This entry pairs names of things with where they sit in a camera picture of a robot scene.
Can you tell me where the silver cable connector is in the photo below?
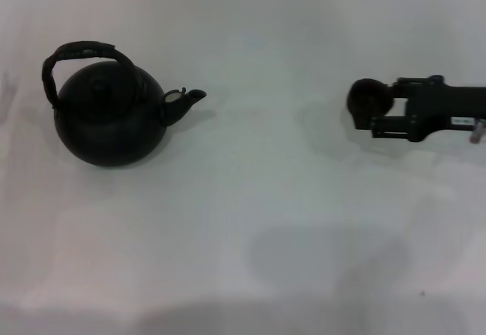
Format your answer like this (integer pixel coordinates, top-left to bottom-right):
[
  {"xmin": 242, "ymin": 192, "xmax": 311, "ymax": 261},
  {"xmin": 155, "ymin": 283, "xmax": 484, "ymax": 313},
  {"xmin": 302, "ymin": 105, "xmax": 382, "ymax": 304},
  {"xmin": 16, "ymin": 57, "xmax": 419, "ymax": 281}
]
[{"xmin": 469, "ymin": 119, "xmax": 486, "ymax": 145}]

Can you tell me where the small dark teacup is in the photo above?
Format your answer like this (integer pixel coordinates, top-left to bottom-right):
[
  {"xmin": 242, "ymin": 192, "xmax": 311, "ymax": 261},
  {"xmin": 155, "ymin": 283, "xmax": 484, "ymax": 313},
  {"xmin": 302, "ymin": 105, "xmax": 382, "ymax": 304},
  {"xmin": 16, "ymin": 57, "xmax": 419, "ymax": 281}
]
[{"xmin": 346, "ymin": 77, "xmax": 394, "ymax": 119}]

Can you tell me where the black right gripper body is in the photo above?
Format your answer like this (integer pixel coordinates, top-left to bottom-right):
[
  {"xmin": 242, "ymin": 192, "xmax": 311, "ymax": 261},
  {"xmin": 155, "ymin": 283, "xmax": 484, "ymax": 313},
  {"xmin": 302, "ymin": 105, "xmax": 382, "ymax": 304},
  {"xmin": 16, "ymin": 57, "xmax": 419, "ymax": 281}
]
[{"xmin": 405, "ymin": 74, "xmax": 486, "ymax": 143}]

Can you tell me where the black round teapot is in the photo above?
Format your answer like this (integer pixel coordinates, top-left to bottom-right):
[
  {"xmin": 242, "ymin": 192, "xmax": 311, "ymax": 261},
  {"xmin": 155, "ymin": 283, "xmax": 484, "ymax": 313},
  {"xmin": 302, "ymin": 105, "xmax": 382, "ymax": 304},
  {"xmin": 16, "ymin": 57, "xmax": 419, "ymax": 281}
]
[{"xmin": 41, "ymin": 40, "xmax": 208, "ymax": 168}]

